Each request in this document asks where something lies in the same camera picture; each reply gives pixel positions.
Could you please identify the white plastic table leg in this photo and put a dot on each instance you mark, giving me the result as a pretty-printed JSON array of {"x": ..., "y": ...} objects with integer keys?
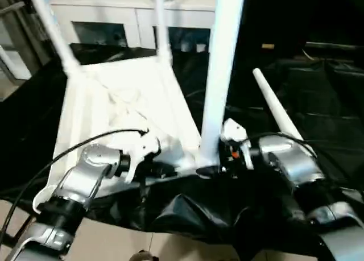
[
  {"x": 54, "y": 36},
  {"x": 221, "y": 59},
  {"x": 162, "y": 30},
  {"x": 273, "y": 101}
]

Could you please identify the white plastic table top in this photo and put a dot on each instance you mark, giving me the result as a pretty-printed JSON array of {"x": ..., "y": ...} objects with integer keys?
[{"x": 113, "y": 101}]

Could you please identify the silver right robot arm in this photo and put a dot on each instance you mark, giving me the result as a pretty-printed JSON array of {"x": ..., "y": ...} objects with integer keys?
[{"x": 298, "y": 164}]

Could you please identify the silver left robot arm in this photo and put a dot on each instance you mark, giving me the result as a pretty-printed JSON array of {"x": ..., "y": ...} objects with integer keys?
[{"x": 85, "y": 170}]

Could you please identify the black work mat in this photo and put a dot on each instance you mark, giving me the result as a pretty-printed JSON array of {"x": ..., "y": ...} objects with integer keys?
[{"x": 312, "y": 101}]

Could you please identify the small yellow label tag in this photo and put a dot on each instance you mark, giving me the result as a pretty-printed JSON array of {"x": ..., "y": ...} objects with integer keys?
[{"x": 268, "y": 45}]

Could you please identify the white glass-door cabinet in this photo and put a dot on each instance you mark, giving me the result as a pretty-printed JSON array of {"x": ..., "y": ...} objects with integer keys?
[{"x": 113, "y": 13}]

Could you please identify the dark grey metal bar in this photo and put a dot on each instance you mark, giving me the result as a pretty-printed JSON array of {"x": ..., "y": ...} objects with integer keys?
[{"x": 12, "y": 9}]

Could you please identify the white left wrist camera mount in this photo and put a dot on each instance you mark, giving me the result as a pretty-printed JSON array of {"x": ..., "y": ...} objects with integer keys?
[{"x": 142, "y": 153}]

